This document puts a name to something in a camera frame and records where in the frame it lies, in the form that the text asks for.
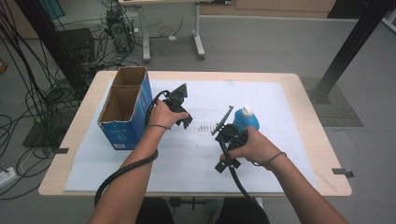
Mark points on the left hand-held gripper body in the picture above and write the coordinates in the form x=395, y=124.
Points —
x=176, y=102

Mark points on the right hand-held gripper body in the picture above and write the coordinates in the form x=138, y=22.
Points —
x=230, y=135

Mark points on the blue bottle with white cap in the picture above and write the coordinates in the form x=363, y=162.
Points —
x=246, y=121

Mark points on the blue cardboard box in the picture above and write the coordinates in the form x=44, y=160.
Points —
x=124, y=133

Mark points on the person's left hand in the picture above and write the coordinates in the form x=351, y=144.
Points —
x=162, y=115

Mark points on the person's right hand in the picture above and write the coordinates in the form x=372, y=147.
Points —
x=257, y=147

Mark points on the white foam sheet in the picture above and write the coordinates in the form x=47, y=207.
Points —
x=202, y=168

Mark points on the black wrist band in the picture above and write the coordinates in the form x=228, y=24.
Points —
x=158, y=126
x=274, y=158

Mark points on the person's right leg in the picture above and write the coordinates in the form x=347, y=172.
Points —
x=233, y=213

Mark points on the person's leg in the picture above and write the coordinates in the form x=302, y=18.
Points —
x=155, y=213
x=233, y=213

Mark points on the black table crossbar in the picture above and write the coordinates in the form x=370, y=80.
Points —
x=186, y=202

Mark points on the person's left leg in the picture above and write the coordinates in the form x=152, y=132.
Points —
x=155, y=213

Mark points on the black computer tower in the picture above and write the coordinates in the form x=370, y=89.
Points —
x=120, y=32

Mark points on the black tape strip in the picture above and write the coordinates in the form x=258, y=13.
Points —
x=342, y=172
x=61, y=151

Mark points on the black equipment case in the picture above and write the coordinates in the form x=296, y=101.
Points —
x=76, y=43

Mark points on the black metal stand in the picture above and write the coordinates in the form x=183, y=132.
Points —
x=46, y=31

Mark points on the white power strip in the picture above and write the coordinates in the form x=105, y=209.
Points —
x=7, y=176

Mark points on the white desk frame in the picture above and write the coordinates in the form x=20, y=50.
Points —
x=145, y=37

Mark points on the black stand base plate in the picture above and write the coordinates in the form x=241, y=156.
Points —
x=40, y=137

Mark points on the black metal post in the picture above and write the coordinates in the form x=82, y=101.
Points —
x=351, y=43

